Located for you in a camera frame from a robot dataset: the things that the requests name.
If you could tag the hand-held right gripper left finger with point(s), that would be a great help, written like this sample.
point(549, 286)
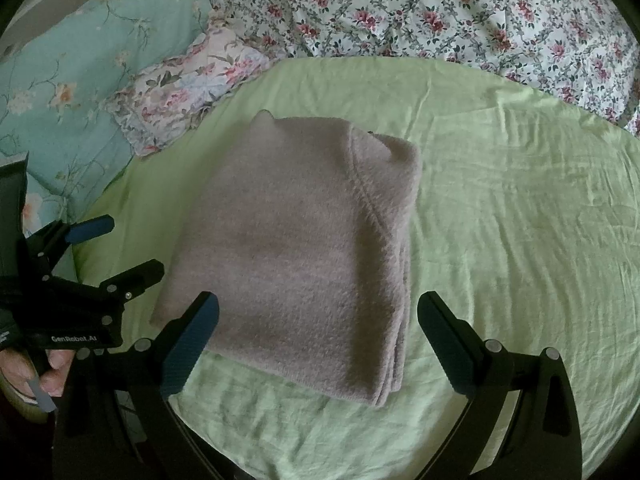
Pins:
point(186, 350)

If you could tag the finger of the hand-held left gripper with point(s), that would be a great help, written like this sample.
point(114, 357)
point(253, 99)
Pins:
point(140, 275)
point(90, 230)

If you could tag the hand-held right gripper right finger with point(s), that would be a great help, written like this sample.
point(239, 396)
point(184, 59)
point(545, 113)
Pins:
point(450, 350)

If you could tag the grey-beige fleece garment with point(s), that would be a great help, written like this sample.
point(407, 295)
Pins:
point(290, 250)

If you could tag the person's left hand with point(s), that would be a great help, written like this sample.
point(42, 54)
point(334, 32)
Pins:
point(52, 370)

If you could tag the teal floral pillow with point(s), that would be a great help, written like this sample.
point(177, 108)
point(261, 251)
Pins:
point(65, 95)

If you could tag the light green bed sheet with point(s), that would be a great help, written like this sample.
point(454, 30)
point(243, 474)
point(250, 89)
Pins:
point(510, 220)

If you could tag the small quilted floral pillow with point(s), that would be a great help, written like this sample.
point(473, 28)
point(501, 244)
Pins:
point(185, 90)

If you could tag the white floral quilt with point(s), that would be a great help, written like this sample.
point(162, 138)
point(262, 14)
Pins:
point(425, 10)

